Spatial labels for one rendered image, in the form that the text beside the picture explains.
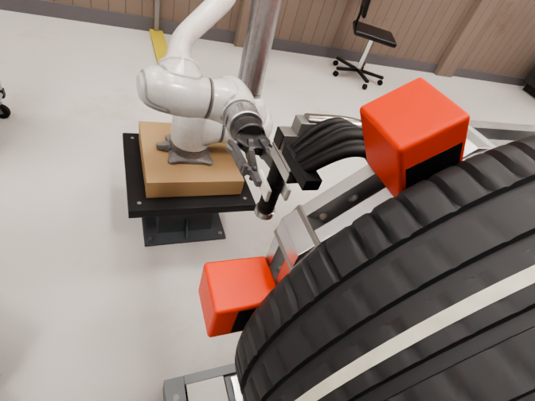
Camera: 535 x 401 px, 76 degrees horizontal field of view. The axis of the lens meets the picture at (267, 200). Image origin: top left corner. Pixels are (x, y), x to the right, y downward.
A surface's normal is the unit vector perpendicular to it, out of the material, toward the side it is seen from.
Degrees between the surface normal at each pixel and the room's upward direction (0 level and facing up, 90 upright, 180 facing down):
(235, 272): 0
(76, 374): 0
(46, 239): 0
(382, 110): 35
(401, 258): 49
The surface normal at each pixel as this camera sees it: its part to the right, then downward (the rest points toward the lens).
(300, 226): -0.47, -0.48
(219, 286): 0.26, -0.71
